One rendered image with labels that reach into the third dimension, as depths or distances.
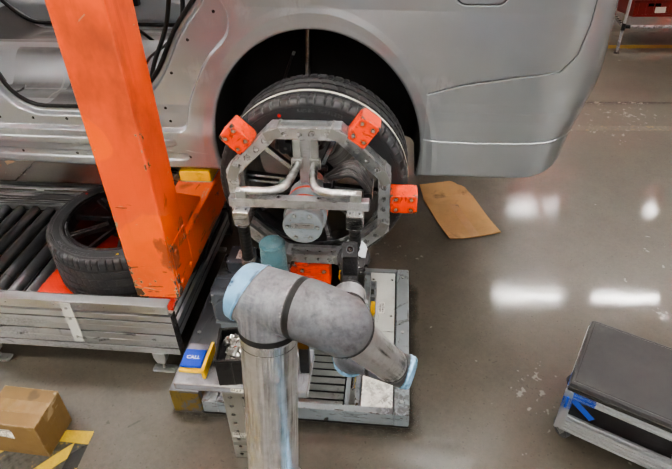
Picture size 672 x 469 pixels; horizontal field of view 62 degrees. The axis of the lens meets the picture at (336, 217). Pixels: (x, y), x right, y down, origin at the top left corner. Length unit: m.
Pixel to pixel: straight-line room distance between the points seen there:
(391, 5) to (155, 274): 1.20
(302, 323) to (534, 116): 1.40
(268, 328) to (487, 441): 1.42
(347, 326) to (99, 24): 1.03
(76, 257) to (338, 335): 1.61
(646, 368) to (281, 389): 1.44
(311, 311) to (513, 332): 1.79
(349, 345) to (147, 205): 1.01
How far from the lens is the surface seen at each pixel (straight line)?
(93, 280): 2.46
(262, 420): 1.18
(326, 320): 0.97
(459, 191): 3.51
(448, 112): 2.09
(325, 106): 1.78
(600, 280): 3.07
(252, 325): 1.03
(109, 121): 1.73
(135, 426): 2.42
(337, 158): 2.31
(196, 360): 1.91
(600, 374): 2.15
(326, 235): 2.08
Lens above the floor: 1.89
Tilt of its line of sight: 35 degrees down
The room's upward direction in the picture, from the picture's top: 2 degrees counter-clockwise
